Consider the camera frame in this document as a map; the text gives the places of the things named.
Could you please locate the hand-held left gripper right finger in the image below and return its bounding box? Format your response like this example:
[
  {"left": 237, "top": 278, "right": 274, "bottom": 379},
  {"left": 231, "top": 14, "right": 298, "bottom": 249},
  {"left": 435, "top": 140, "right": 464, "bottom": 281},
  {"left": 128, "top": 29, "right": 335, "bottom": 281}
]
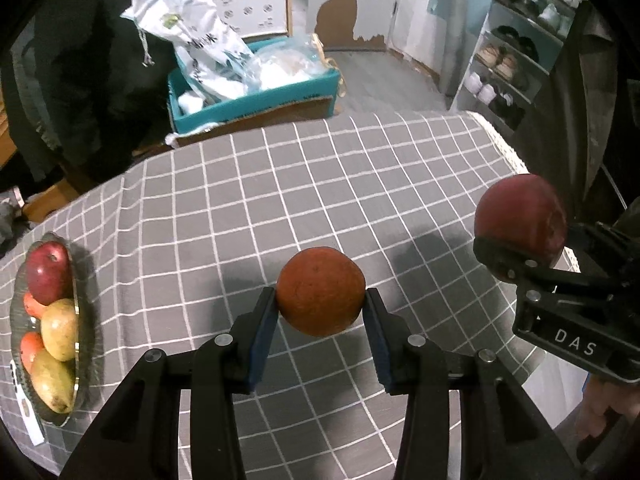
[{"left": 362, "top": 287, "right": 568, "bottom": 480}]

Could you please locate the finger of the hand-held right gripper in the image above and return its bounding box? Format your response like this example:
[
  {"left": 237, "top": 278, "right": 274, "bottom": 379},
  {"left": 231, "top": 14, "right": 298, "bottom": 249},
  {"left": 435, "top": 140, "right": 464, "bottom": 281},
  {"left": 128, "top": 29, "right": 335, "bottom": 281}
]
[
  {"left": 567, "top": 222, "right": 640, "bottom": 291},
  {"left": 472, "top": 237, "right": 583, "bottom": 288}
]

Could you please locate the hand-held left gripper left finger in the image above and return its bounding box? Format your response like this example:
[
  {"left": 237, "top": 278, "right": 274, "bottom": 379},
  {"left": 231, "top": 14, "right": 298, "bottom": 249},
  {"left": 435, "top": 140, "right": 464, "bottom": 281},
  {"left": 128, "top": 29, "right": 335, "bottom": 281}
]
[{"left": 59, "top": 286, "right": 278, "bottom": 480}]

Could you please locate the red apple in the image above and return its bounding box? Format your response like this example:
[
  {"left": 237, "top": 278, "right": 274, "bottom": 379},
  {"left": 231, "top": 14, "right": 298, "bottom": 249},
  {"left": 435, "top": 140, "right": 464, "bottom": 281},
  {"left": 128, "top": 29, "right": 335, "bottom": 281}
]
[
  {"left": 26, "top": 241, "right": 72, "bottom": 306},
  {"left": 474, "top": 174, "right": 569, "bottom": 267}
]

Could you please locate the orange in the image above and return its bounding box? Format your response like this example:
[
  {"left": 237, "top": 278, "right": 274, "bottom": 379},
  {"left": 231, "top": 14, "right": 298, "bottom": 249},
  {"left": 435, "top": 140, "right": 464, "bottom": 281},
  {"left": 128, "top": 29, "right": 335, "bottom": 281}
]
[
  {"left": 20, "top": 331, "right": 46, "bottom": 373},
  {"left": 276, "top": 246, "right": 367, "bottom": 337},
  {"left": 22, "top": 291, "right": 48, "bottom": 320}
]

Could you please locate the green glass plate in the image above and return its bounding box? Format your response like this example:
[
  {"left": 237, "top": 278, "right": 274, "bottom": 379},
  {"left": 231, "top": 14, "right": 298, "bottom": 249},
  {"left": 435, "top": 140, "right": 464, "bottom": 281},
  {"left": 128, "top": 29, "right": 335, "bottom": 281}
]
[{"left": 10, "top": 232, "right": 98, "bottom": 428}]

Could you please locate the yellow mango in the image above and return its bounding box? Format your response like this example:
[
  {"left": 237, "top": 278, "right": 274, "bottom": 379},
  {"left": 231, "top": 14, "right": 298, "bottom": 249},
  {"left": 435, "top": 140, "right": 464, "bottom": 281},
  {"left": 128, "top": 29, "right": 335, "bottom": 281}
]
[
  {"left": 41, "top": 298, "right": 81, "bottom": 362},
  {"left": 30, "top": 349, "right": 77, "bottom": 414}
]

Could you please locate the person's right hand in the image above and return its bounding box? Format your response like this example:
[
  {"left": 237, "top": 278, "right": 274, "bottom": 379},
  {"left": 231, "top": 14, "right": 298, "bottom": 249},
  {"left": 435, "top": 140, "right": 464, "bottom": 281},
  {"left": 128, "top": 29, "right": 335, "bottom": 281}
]
[{"left": 577, "top": 377, "right": 628, "bottom": 443}]

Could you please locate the grey checked tablecloth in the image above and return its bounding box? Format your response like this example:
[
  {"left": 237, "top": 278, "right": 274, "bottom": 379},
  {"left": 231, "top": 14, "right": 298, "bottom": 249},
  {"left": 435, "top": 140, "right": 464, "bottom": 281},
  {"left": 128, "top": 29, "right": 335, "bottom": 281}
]
[{"left": 0, "top": 110, "right": 583, "bottom": 480}]

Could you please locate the white shoe rack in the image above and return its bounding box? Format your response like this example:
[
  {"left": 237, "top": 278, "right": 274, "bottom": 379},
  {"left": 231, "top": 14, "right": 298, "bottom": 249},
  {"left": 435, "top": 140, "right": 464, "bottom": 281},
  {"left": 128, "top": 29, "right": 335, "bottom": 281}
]
[{"left": 447, "top": 0, "right": 588, "bottom": 133}]

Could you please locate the group of shoes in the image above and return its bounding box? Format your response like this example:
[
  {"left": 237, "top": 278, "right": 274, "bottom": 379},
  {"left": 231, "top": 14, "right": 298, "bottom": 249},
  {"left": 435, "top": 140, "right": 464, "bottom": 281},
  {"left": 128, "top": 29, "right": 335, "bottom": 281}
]
[{"left": 465, "top": 0, "right": 586, "bottom": 128}]

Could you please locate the teal box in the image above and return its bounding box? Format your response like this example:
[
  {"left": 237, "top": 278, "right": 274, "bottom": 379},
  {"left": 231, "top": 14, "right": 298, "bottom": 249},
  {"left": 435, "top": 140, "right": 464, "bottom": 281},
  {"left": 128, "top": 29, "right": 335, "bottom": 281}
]
[{"left": 166, "top": 40, "right": 342, "bottom": 133}]

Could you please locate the large cardboard box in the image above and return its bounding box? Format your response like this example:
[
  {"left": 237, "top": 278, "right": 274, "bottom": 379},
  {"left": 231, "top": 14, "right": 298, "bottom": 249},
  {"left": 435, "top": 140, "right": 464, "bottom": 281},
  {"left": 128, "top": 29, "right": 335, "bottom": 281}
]
[{"left": 170, "top": 92, "right": 337, "bottom": 148}]

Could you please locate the white smartphone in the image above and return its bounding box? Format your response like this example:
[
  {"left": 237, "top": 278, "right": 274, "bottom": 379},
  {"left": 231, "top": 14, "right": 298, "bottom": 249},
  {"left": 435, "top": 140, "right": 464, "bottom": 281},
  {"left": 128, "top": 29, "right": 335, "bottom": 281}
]
[{"left": 9, "top": 360, "right": 47, "bottom": 446}]

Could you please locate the wooden drawer box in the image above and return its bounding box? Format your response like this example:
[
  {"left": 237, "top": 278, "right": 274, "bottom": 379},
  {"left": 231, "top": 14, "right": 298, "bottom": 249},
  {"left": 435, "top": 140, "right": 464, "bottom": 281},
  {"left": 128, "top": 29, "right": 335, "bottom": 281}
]
[{"left": 22, "top": 177, "right": 81, "bottom": 223}]

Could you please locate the white door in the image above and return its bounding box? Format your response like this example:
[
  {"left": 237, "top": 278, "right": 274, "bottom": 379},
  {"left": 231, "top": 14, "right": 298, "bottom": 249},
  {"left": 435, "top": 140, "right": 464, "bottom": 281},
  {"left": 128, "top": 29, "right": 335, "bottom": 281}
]
[{"left": 387, "top": 0, "right": 451, "bottom": 66}]

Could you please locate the pile of grey clothes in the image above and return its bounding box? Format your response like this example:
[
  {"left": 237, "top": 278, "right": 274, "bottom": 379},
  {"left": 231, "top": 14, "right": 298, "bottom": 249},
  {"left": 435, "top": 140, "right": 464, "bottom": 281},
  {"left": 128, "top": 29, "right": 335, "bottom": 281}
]
[{"left": 0, "top": 187, "right": 31, "bottom": 256}]

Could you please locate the clear plastic bag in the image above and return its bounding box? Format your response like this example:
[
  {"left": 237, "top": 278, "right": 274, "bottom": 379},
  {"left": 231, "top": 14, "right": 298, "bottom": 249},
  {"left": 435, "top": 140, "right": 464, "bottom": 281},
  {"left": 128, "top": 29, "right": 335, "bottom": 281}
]
[{"left": 245, "top": 37, "right": 326, "bottom": 92}]

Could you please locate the white printed bag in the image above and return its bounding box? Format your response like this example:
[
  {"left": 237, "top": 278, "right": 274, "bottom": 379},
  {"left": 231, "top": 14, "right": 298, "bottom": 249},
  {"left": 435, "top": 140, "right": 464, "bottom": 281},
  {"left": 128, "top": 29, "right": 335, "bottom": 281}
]
[{"left": 120, "top": 0, "right": 256, "bottom": 101}]

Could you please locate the large black coat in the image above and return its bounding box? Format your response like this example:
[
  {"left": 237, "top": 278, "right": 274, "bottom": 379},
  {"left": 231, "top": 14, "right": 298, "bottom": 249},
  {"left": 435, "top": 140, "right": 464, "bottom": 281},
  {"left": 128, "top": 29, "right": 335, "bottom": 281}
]
[{"left": 30, "top": 0, "right": 176, "bottom": 181}]

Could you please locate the white patterned basket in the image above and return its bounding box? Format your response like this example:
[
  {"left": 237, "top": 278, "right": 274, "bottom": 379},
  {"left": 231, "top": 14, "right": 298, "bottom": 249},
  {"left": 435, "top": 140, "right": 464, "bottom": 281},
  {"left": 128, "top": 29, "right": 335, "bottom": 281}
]
[{"left": 210, "top": 0, "right": 288, "bottom": 41}]

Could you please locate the wooden shelf rack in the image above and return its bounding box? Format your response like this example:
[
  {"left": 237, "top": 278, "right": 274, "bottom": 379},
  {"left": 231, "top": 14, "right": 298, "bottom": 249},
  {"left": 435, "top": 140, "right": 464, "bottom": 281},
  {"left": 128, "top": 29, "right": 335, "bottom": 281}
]
[{"left": 177, "top": 0, "right": 293, "bottom": 41}]

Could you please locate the silver duct pipe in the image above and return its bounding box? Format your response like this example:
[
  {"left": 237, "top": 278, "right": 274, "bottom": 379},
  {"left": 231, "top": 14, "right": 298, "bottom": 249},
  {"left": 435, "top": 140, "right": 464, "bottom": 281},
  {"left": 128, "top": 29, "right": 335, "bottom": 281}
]
[{"left": 440, "top": 0, "right": 471, "bottom": 96}]

